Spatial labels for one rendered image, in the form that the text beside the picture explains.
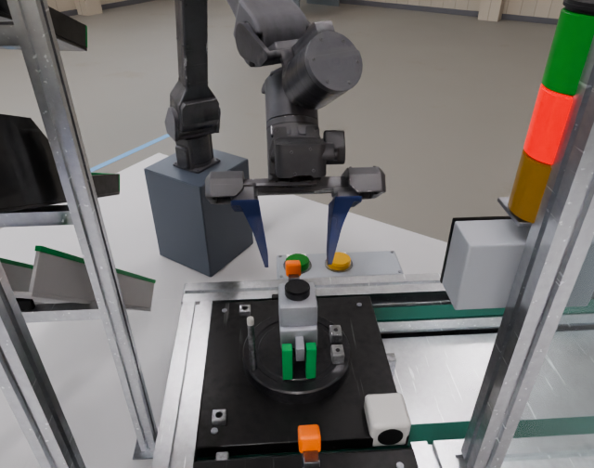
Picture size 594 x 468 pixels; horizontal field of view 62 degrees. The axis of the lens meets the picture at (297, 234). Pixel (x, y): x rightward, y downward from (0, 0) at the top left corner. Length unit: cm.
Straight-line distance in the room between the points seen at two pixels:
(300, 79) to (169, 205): 53
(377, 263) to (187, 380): 37
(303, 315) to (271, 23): 32
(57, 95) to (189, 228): 54
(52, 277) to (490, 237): 39
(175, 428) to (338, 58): 45
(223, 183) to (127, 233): 67
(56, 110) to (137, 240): 70
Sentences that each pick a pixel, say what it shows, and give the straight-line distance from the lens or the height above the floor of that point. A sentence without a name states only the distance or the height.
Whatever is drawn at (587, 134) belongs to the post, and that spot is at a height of 134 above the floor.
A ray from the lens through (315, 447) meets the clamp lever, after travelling 48.
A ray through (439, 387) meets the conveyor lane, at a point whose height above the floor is 92.
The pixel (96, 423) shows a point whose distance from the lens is 79.
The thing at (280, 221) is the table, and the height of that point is 86.
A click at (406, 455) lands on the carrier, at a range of 60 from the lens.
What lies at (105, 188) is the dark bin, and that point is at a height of 121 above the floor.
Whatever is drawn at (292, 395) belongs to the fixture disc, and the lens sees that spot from 61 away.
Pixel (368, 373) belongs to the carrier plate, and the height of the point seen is 97.
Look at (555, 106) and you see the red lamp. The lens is 39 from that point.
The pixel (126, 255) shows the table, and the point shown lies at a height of 86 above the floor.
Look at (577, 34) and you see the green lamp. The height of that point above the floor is 140.
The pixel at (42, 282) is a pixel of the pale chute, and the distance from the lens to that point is 50.
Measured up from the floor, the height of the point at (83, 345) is 86.
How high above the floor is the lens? 147
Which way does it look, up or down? 34 degrees down
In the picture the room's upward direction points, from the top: straight up
